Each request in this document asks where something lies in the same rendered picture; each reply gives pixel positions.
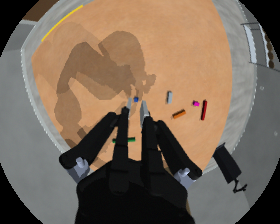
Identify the green rod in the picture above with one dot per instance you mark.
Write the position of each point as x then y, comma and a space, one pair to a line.
129, 140

